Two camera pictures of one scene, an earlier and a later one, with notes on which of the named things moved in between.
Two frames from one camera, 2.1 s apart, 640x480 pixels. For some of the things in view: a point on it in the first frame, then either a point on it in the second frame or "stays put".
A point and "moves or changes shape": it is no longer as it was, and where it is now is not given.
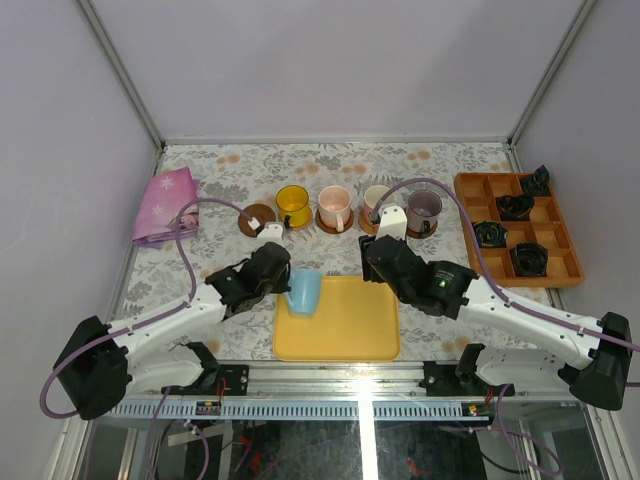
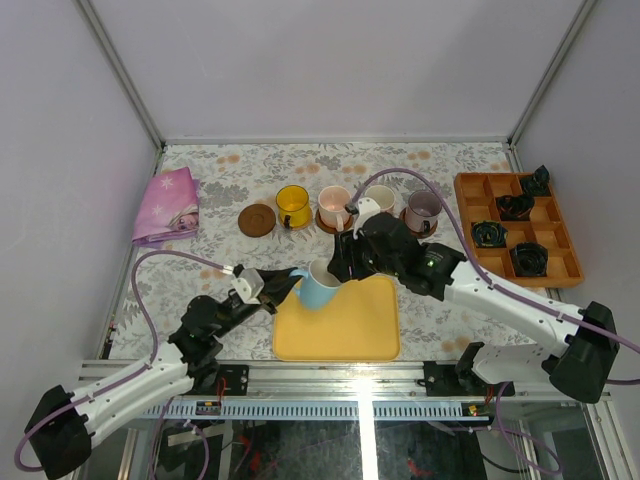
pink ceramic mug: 335,206 stays put
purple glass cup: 423,209 stays put
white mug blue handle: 303,299 moves or changes shape
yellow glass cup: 293,200 stays put
